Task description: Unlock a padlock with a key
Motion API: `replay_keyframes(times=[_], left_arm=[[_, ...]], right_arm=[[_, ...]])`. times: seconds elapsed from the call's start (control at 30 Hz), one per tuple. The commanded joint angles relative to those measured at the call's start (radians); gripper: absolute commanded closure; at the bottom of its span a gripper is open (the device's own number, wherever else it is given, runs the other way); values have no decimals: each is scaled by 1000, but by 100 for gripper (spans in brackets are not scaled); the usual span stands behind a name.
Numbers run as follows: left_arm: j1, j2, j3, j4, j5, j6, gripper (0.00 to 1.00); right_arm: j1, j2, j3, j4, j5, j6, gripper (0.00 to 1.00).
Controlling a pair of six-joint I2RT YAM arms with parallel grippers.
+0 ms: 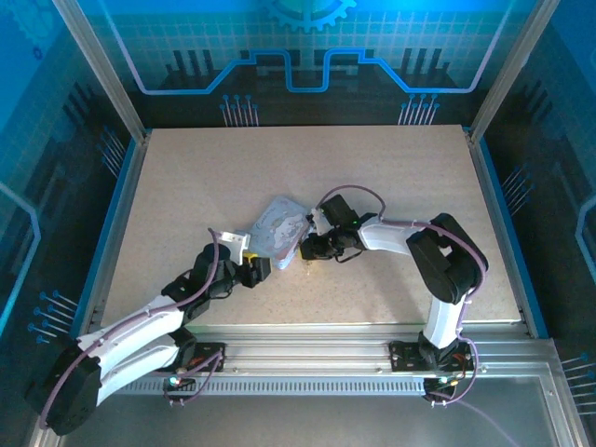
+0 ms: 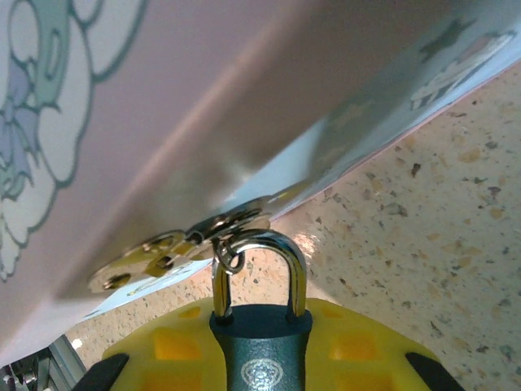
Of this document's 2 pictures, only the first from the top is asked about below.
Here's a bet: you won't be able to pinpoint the grey metal plate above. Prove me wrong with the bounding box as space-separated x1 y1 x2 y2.
58 376 567 447

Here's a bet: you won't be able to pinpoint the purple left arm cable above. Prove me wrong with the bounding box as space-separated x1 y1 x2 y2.
39 226 221 429

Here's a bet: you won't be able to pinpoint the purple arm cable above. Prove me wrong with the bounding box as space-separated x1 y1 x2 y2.
39 226 221 429
316 184 489 336

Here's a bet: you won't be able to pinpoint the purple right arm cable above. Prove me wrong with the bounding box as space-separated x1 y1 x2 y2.
316 184 489 336

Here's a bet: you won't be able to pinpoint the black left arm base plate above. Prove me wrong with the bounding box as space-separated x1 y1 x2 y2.
174 341 228 373

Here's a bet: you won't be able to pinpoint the aluminium mounting rail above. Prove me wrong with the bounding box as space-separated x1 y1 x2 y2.
62 323 560 378

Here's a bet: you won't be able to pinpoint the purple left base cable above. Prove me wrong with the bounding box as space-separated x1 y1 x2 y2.
162 348 229 407

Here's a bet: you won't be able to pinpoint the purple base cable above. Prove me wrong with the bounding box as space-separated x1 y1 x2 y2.
428 335 480 407
162 348 229 407

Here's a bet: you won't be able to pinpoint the aluminium table side rail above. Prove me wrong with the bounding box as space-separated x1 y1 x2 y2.
465 125 539 339
76 129 154 339

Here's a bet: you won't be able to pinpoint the slotted grey cable duct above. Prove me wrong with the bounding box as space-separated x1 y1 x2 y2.
111 375 429 398

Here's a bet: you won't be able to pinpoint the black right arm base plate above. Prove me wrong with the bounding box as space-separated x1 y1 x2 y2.
388 339 480 373

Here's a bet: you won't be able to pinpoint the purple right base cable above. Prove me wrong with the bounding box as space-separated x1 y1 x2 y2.
428 335 480 407

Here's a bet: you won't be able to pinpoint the aluminium frame post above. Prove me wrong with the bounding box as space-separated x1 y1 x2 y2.
49 0 151 143
468 0 560 143

